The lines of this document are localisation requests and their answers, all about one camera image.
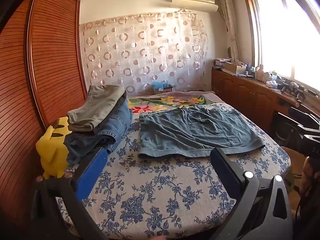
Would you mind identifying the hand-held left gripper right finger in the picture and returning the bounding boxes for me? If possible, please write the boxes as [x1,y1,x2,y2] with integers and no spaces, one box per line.
[209,147,293,240]

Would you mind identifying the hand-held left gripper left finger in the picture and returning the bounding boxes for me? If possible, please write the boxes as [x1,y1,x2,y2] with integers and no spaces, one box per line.
[31,147,108,240]

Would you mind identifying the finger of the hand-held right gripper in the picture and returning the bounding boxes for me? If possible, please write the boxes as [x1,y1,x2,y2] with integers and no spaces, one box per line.
[287,107,320,133]

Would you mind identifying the teal pants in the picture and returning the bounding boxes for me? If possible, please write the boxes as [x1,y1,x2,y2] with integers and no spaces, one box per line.
[138,104,266,159]

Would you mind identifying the person's right forearm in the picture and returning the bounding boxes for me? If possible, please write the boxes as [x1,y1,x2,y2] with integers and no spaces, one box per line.
[292,156,320,240]

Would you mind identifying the folded khaki pants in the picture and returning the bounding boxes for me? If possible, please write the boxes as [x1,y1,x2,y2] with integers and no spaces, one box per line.
[67,84,126,132]

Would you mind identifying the folded blue jeans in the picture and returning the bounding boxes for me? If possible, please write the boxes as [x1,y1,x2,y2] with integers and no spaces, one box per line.
[64,101,133,164]

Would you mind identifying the yellow plush toy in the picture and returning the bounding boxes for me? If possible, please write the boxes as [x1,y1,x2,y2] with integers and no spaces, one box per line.
[36,117,69,179]

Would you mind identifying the bed with floral sheet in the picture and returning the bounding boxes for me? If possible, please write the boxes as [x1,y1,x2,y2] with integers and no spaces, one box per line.
[56,102,292,240]

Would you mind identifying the wooden cabinet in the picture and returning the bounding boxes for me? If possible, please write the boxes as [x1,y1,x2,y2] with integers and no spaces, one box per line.
[211,67,320,135]

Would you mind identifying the wooden framed window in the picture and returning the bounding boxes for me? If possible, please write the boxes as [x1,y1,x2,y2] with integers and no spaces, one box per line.
[246,0,320,93]

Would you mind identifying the open cardboard box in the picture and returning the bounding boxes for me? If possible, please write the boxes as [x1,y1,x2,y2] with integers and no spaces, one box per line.
[223,61,247,74]

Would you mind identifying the colourful flower blanket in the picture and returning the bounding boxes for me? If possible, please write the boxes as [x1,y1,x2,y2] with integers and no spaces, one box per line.
[127,91,225,114]

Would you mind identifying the stack of papers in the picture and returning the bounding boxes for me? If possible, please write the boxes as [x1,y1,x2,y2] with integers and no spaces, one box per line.
[212,58,233,69]

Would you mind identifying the cardboard box with blue bag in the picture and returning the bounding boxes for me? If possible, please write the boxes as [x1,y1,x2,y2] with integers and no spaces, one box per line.
[150,80,175,95]

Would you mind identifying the wooden slatted wardrobe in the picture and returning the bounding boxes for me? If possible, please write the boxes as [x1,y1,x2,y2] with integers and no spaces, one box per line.
[0,0,88,230]

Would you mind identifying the beige window curtain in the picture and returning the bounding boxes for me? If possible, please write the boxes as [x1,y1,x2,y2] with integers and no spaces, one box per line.
[218,0,240,60]

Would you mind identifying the sheer circle-patterned curtain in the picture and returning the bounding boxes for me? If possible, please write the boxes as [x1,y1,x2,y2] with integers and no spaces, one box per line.
[79,10,209,97]

